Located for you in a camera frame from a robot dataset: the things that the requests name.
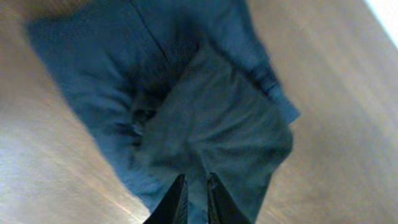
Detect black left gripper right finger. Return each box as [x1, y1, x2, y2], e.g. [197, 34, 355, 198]
[207, 173, 250, 224]

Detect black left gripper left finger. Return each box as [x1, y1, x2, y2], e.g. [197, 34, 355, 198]
[144, 174, 188, 224]

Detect dark green t-shirt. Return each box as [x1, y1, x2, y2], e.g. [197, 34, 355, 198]
[136, 45, 293, 223]

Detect folded navy blue garment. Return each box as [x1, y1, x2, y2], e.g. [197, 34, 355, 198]
[28, 1, 297, 201]

